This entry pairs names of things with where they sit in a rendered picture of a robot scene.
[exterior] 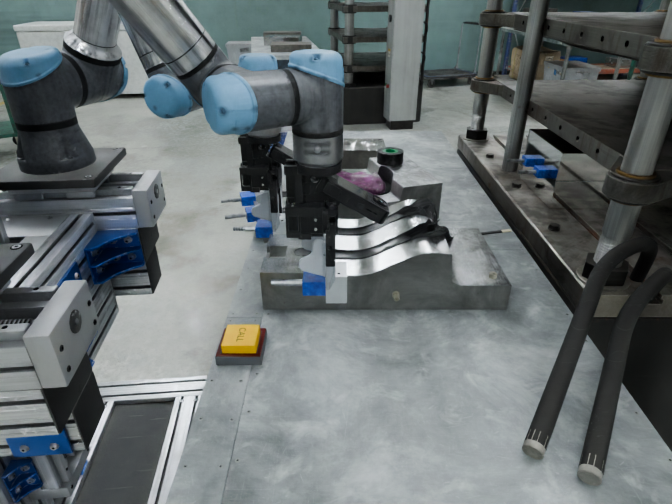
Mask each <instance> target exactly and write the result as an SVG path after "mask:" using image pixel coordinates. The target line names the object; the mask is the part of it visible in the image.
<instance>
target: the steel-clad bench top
mask: <svg viewBox="0 0 672 504"><path fill-rule="evenodd" d="M343 138H383V140H384V143H385V146H386V147H396V148H400V149H402V150H403V151H404V155H405V156H406V157H408V158H409V159H411V160H412V161H413V162H415V163H416V164H418V165H419V166H420V167H422V168H423V169H425V170H426V171H427V172H429V173H430V174H432V175H433V176H434V177H436V178H437V179H438V180H440V181H441V182H443V184H442V193H441V202H440V210H439V219H440V220H439V219H437V221H438V220H439V222H438V225H439V226H446V227H447V228H478V229H479V230H480V232H488V231H497V230H506V229H511V227H510V226H509V225H508V223H507V222H506V220H505V219H504V218H503V216H502V215H501V214H500V212H499V211H498V209H497V208H496V207H495V205H494V204H493V202H492V201H491V200H490V198H489V197H488V195H487V194H486V193H485V191H484V190H483V188H482V187H481V186H480V184H479V183H478V181H477V180H476V179H475V177H474V176H473V175H472V173H471V172H470V170H469V169H468V168H467V166H466V165H465V163H464V162H463V161H462V159H461V158H460V156H459V155H458V154H457V152H456V151H455V149H454V148H453V147H452V145H451V144H450V142H449V141H448V140H447V138H446V137H445V136H444V134H443V133H442V131H343ZM511 230H512V229H511ZM483 237H484V239H485V241H486V242H487V244H488V246H489V247H490V249H491V251H492V253H493V254H494V256H495V258H496V259H497V261H498V263H499V265H500V266H501V268H502V270H503V271H504V273H505V275H506V277H507V278H508V280H509V282H510V283H511V285H512V286H511V291H510V296H509V300H508V305H507V309H506V310H263V304H262V293H261V282H260V270H261V266H262V262H263V258H264V257H266V254H267V243H264V241H263V238H256V232H255V233H254V236H253V239H252V242H251V245H250V248H249V251H248V254H247V257H246V260H245V263H244V266H243V269H242V272H241V275H240V278H239V281H238V285H237V288H236V291H235V294H234V297H233V300H232V303H231V306H230V309H229V312H228V315H227V318H226V321H225V324H224V327H223V330H222V333H221V336H220V339H219V342H218V345H217V348H216V351H215V354H214V357H213V360H212V364H211V367H210V370H209V373H208V376H207V379H206V382H205V385H204V388H203V391H202V394H201V397H200V400H199V403H198V406H197V409H196V412H195V415H194V418H193V421H192V424H191V427H190V430H189V433H188V436H187V440H186V443H185V446H184V449H183V452H182V455H181V458H180V461H179V464H178V467H177V470H176V473H175V476H174V479H173V482H172V485H171V488H170V491H169V494H168V497H167V500H166V503H165V504H672V452H671V450H670V449H669V448H668V446H667V445H666V443H665V442H664V441H663V439H662V438H661V436H660V435H659V434H658V432H657V431H656V429H655V428H654V427H653V425H652V424H651V422H650V421H649V420H648V418H647V417H646V415H645V414H644V413H643V411H642V410H641V409H640V407H639V406H638V404H637V403H636V402H635V400H634V399H633V397H632V396H631V395H630V393H629V392H628V390H627V389H626V388H625V386H624V385H623V383H622V385H621V390H620V395H619V400H618V405H617V410H616V415H615V420H614V425H613V430H612V435H611V440H610V445H609V450H608V455H607V460H606V465H605V470H604V475H603V479H602V483H601V484H600V485H598V486H592V485H589V484H587V483H584V482H583V481H581V480H580V479H579V477H578V476H577V472H578V468H579V462H580V458H581V454H582V450H583V446H584V442H585V438H586V434H587V429H588V425H589V421H590V417H591V413H592V409H593V405H594V401H595V396H596V392H597V388H598V384H599V380H600V376H601V372H602V368H603V363H604V359H605V358H604V357H603V356H602V354H601V353H600V351H599V350H598V349H597V347H596V346H595V344H594V343H593V342H592V340H591V339H590V337H589V336H588V335H587V337H586V340H585V343H584V345H583V348H582V351H581V354H580V357H579V360H578V362H577V365H576V368H575V371H574V374H573V377H572V379H571V382H570V385H569V388H568V391H567V393H566V396H565V399H564V402H563V405H562V408H561V410H560V413H559V416H558V419H557V422H556V425H555V427H554V430H553V433H552V436H551V439H550V442H549V444H548V447H547V450H546V452H545V455H544V458H543V459H540V460H538V459H534V458H532V457H530V456H528V455H526V454H525V453H524V451H523V450H522V446H523V443H524V440H525V438H526V435H527V433H528V430H529V427H530V425H531V422H532V420H533V417H534V415H535V412H536V410H537V407H538V404H539V402H540V399H541V397H542V394H543V392H544V389H545V387H546V384H547V381H548V379H549V376H550V374H551V371H552V369H553V366H554V364H555V361H556V358H557V356H558V353H559V351H560V348H561V346H562V343H563V341H564V338H565V335H566V333H567V330H568V328H569V325H570V323H571V320H572V318H573V314H572V312H571V311H570V310H569V308H568V307H567V305H566V304H565V303H564V301H563V300H562V298H561V297H560V296H559V294H558V293H557V292H556V290H555V289H554V287H553V286H552V285H551V283H550V282H549V280H548V279H547V278H546V276H545V275H544V273H543V272H542V271H541V269H540V268H539V266H538V265H537V264H536V262H535V261H534V259H533V258H532V257H531V255H530V254H529V253H528V251H527V250H526V248H525V247H524V246H523V244H522V243H521V241H520V240H519V239H518V237H517V236H516V234H515V233H514V232H513V230H512V232H504V233H494V234H486V235H483ZM262 317H263V318H262ZM227 325H260V326H261V327H260V328H266V329H267V340H266V346H265V351H264V356H263V361H262V365H216V360H215V356H216V353H217V350H218V346H219V343H220V340H221V337H222V334H223V331H224V328H227ZM250 371H251V372H250ZM241 412H242V413H241ZM239 421H240V422H239ZM237 430H238V431H237ZM235 439H236V440H235ZM233 448H234V449H233ZM231 457H232V458H231ZM229 466H230V467H229ZM227 475H228V476H227ZM225 484H226V485H225ZM223 493H224V494H223ZM221 502H222V503H221Z"/></svg>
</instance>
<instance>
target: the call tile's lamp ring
mask: <svg viewBox="0 0 672 504"><path fill-rule="evenodd" d="M225 331H226V328H224V331H223V335H222V338H221V341H220V344H219V347H218V350H217V353H216V357H260V356H261V352H262V347H263V342H264V337H265V332H266V328H260V331H262V333H261V337H260V342H259V347H258V351H257V354H220V353H221V350H222V349H221V344H222V341H223V338H224V335H225Z"/></svg>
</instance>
